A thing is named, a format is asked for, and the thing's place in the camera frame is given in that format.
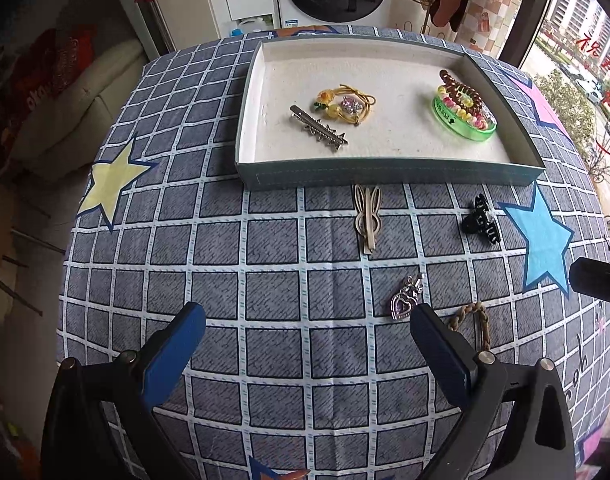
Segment brown chain hair clip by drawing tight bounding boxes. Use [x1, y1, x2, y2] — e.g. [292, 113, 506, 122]
[447, 301, 490, 348]

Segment red cushion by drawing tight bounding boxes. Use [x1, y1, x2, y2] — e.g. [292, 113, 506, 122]
[15, 25, 98, 111]

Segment dark window frame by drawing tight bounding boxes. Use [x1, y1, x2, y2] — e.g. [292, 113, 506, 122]
[495, 0, 560, 76]

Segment silver heart hair clip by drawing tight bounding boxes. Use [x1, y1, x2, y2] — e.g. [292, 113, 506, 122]
[390, 274, 426, 321]

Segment black claw hair clip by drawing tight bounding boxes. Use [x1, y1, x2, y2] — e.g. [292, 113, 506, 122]
[460, 192, 500, 247]

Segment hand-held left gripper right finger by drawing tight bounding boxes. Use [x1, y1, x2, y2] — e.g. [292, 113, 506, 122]
[410, 302, 578, 480]

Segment pink checked cloth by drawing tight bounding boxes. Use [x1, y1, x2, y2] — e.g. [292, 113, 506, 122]
[462, 0, 523, 58]

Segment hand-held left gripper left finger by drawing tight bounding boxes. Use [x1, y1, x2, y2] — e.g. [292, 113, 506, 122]
[40, 301, 207, 480]

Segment grey shallow box tray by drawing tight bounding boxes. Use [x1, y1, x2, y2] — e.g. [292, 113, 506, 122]
[235, 35, 546, 191]

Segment dark red bead bracelet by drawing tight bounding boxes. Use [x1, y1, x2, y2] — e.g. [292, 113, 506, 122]
[439, 69, 488, 111]

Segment cream sofa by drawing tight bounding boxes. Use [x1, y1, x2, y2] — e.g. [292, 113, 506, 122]
[25, 37, 146, 161]

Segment green plastic bangle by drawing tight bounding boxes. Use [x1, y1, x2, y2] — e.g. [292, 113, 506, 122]
[431, 91, 498, 142]

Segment beige rabbit hair clip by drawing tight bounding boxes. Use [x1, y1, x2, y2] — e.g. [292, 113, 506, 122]
[353, 185, 384, 255]

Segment yellow hair tie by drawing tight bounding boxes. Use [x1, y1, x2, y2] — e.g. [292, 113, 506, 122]
[312, 84, 376, 127]

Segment brown slippers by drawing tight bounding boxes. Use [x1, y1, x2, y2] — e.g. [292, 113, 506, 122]
[430, 0, 472, 28]

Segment red handled mop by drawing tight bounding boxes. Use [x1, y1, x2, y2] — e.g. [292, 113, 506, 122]
[135, 0, 178, 53]

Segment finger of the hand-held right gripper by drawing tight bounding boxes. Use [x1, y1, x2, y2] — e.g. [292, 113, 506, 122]
[569, 256, 610, 306]

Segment red window writing decal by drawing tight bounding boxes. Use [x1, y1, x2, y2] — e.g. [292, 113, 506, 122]
[575, 35, 610, 161]

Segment grey checked star tablecloth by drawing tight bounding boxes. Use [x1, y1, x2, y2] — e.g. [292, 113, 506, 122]
[55, 25, 610, 480]

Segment silver star hair clip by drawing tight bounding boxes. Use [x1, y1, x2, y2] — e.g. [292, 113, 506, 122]
[289, 105, 350, 153]

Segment colourful bead bracelet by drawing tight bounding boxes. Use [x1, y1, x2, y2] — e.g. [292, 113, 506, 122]
[435, 87, 496, 131]

